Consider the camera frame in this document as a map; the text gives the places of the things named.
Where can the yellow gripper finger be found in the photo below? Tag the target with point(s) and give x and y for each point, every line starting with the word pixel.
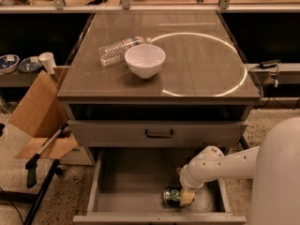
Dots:
pixel 186 197

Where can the green crushed can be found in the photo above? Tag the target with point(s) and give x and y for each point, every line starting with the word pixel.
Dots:
pixel 173 197

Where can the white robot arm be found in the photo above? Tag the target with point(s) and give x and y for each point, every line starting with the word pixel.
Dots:
pixel 210 165

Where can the open middle drawer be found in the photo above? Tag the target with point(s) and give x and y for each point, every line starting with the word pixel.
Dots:
pixel 128 188

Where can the grey drawer cabinet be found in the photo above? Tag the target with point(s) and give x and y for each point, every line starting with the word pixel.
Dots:
pixel 202 79

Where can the closed top drawer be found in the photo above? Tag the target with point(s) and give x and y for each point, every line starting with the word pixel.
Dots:
pixel 131 133

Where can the white bowl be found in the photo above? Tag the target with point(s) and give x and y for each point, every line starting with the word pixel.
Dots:
pixel 145 60

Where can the black stand leg left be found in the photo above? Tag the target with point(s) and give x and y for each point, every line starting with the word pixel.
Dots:
pixel 35 200

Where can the reacher grabber tool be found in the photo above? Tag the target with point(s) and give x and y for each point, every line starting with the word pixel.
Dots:
pixel 32 163

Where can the black power adapter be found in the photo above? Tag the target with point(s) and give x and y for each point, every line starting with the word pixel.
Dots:
pixel 269 64

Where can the clear plastic water bottle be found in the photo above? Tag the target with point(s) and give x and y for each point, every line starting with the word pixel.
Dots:
pixel 114 53

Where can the brown cardboard box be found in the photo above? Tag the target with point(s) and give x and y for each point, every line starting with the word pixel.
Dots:
pixel 39 114

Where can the white paper cup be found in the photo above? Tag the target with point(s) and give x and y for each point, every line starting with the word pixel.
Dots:
pixel 47 60

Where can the blue plate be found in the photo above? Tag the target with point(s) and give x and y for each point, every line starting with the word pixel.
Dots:
pixel 30 65

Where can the blue patterned bowl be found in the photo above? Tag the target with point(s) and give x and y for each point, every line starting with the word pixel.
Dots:
pixel 9 63

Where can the black drawer handle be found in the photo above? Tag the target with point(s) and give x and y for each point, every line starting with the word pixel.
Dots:
pixel 158 135

